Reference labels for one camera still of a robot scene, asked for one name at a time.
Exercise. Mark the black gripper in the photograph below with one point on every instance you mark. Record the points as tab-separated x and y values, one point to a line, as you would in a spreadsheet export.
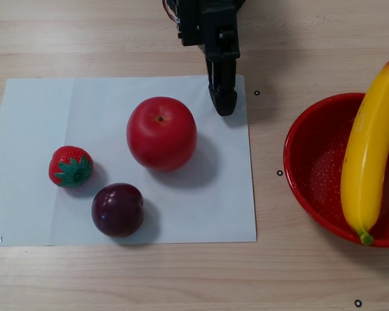
221	48

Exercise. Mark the yellow plastic banana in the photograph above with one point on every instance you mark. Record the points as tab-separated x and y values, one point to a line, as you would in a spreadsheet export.
366	162

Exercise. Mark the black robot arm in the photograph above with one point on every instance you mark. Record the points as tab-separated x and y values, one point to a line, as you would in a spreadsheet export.
240	2

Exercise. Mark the red speckled bowl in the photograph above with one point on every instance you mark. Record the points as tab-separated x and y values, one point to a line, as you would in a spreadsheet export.
314	168

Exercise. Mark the red plastic apple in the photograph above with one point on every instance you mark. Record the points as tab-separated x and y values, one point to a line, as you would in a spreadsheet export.
162	136

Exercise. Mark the white paper sheet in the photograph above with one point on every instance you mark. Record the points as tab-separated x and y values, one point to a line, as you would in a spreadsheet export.
197	210

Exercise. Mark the dark purple plastic plum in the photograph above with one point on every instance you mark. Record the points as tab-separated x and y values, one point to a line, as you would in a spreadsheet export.
116	210

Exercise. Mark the red plastic strawberry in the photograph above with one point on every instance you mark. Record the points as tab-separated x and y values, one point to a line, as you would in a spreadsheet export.
65	158

